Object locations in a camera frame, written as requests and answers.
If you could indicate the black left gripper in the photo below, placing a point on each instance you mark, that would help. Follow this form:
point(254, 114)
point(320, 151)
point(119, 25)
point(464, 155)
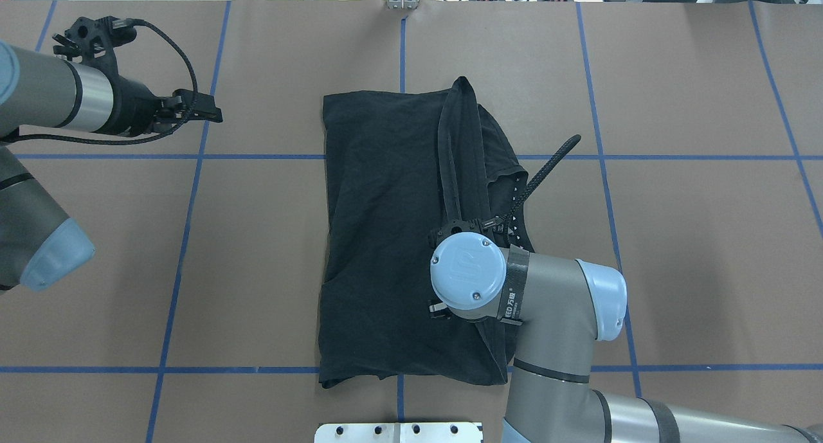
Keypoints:
point(134, 113)

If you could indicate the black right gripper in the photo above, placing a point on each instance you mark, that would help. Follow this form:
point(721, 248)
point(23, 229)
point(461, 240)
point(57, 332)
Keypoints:
point(437, 308)

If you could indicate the black graphic t-shirt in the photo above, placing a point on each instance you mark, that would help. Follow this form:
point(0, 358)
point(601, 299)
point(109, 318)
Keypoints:
point(398, 168)

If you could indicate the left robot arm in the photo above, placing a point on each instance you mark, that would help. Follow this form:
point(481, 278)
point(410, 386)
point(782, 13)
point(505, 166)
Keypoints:
point(40, 242)

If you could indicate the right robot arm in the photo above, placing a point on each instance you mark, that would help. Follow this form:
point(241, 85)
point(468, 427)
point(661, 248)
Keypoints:
point(561, 308)

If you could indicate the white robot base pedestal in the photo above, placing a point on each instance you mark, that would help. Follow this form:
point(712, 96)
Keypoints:
point(400, 432)

